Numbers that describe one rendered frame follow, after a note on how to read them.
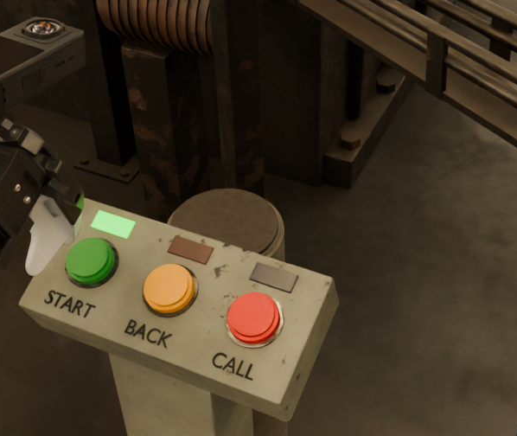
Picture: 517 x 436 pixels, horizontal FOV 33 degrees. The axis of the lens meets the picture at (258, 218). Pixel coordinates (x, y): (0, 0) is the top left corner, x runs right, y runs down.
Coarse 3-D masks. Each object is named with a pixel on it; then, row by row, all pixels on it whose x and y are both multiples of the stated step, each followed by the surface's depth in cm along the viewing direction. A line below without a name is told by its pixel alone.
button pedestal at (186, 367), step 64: (64, 256) 74; (128, 256) 72; (256, 256) 70; (64, 320) 71; (128, 320) 70; (192, 320) 69; (320, 320) 68; (128, 384) 76; (192, 384) 71; (256, 384) 65
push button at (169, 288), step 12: (168, 264) 71; (156, 276) 70; (168, 276) 70; (180, 276) 69; (144, 288) 70; (156, 288) 69; (168, 288) 69; (180, 288) 69; (192, 288) 69; (156, 300) 69; (168, 300) 69; (180, 300) 69; (168, 312) 69
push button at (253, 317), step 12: (240, 300) 68; (252, 300) 67; (264, 300) 67; (228, 312) 68; (240, 312) 67; (252, 312) 67; (264, 312) 67; (276, 312) 67; (228, 324) 67; (240, 324) 67; (252, 324) 66; (264, 324) 66; (276, 324) 66; (240, 336) 66; (252, 336) 66; (264, 336) 66
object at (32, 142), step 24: (0, 120) 54; (0, 144) 54; (24, 144) 55; (0, 168) 53; (24, 168) 55; (0, 192) 53; (24, 192) 56; (0, 216) 55; (24, 216) 57; (0, 240) 56; (0, 264) 55
